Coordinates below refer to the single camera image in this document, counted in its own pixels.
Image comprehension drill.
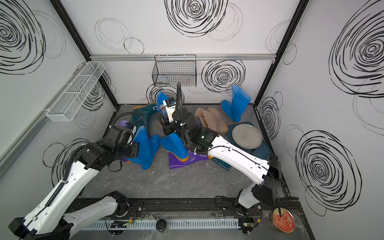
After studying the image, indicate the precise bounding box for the dark green rain boot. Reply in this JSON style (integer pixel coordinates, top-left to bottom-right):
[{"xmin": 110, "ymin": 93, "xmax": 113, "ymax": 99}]
[
  {"xmin": 212, "ymin": 158, "xmax": 232, "ymax": 171},
  {"xmin": 130, "ymin": 103, "xmax": 158, "ymax": 132}
]

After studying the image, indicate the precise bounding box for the grey round plate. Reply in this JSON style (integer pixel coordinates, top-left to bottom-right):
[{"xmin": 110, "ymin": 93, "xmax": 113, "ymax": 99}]
[{"xmin": 232, "ymin": 124, "xmax": 263, "ymax": 150}]

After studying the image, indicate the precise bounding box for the beige rain boot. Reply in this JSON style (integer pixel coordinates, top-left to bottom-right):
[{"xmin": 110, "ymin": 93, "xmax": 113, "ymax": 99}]
[{"xmin": 195, "ymin": 107, "xmax": 228, "ymax": 134}]

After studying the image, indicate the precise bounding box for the blue rain boot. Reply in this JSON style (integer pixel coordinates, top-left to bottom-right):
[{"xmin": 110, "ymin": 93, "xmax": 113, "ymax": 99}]
[
  {"xmin": 221, "ymin": 85, "xmax": 252, "ymax": 124},
  {"xmin": 156, "ymin": 92, "xmax": 171, "ymax": 115},
  {"xmin": 160, "ymin": 133, "xmax": 189, "ymax": 162},
  {"xmin": 127, "ymin": 126, "xmax": 161, "ymax": 171}
]

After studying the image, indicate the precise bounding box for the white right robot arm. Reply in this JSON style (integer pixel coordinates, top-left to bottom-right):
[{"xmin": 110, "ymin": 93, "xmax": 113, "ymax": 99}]
[{"xmin": 158, "ymin": 105, "xmax": 281, "ymax": 209}]

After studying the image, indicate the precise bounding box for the red round tin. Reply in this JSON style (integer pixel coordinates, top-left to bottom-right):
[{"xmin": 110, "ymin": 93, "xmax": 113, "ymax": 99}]
[{"xmin": 269, "ymin": 208, "xmax": 296, "ymax": 234}]

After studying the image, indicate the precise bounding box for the white slotted cable duct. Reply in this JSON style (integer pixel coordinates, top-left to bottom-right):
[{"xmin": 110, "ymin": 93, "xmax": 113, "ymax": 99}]
[{"xmin": 84, "ymin": 219, "xmax": 240, "ymax": 231}]

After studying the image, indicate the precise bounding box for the black round knob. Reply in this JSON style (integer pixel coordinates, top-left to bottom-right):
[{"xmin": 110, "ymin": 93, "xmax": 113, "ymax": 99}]
[{"xmin": 156, "ymin": 219, "xmax": 167, "ymax": 232}]

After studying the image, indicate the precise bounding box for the purple rain boot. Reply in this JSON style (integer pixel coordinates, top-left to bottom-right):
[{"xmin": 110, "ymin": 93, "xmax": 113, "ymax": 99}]
[
  {"xmin": 169, "ymin": 152, "xmax": 210, "ymax": 170},
  {"xmin": 118, "ymin": 120, "xmax": 130, "ymax": 128}
]

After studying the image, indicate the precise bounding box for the white wire basket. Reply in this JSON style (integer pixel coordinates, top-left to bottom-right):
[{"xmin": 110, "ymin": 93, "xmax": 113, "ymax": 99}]
[{"xmin": 46, "ymin": 62, "xmax": 105, "ymax": 122}]

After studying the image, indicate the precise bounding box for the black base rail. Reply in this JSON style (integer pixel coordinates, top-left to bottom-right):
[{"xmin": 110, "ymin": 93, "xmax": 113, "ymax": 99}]
[{"xmin": 74, "ymin": 196, "xmax": 302, "ymax": 217}]

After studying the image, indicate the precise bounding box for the black wire basket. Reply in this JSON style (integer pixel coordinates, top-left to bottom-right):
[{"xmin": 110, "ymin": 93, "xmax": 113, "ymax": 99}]
[{"xmin": 152, "ymin": 55, "xmax": 197, "ymax": 87}]

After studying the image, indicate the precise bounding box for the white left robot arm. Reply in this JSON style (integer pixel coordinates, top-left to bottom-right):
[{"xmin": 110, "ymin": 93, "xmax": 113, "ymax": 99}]
[{"xmin": 9, "ymin": 113, "xmax": 139, "ymax": 240}]

